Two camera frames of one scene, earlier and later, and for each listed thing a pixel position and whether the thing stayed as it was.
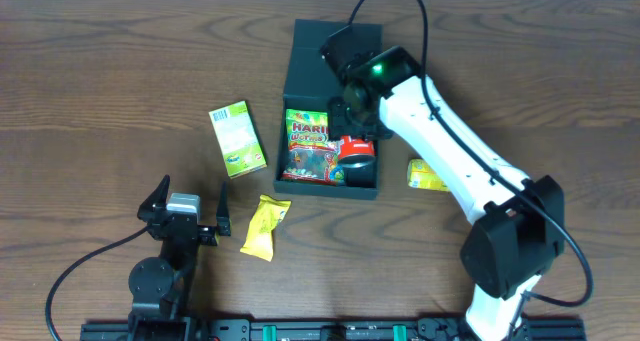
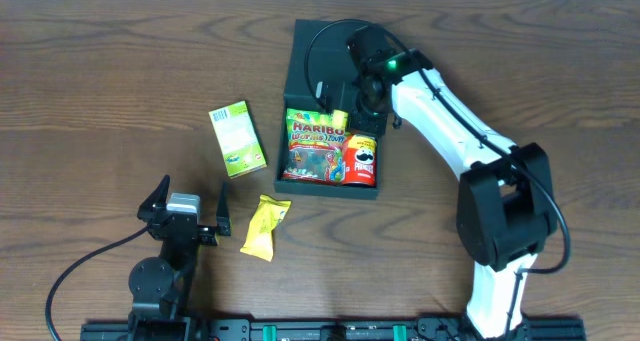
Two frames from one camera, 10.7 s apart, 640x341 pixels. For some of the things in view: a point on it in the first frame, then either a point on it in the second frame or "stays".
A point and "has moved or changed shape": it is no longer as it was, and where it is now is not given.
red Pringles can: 358,146 has moved or changed shape
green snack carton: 239,142 stays
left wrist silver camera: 182,202 stays
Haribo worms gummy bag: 310,155 stays
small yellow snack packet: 422,175 has moved or changed shape
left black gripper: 185,229 stays
